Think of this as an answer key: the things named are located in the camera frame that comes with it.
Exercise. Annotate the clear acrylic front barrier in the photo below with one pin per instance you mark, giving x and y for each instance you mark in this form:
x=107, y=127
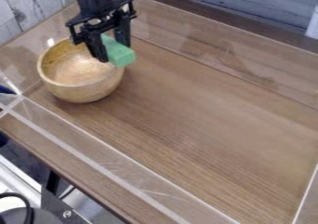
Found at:
x=134, y=149

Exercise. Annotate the brown wooden bowl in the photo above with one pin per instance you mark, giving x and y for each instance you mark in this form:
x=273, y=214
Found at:
x=74, y=76

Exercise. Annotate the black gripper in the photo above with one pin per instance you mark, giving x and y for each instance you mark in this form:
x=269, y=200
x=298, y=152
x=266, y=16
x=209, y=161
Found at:
x=101, y=16

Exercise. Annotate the black metal bracket with screw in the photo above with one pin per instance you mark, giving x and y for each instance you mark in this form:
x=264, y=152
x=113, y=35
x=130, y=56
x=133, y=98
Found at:
x=61, y=210

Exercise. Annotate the green rectangular block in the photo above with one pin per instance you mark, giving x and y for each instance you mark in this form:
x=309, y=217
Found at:
x=121, y=55

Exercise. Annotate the black table leg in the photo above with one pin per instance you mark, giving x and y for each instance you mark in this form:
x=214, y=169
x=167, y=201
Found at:
x=53, y=182

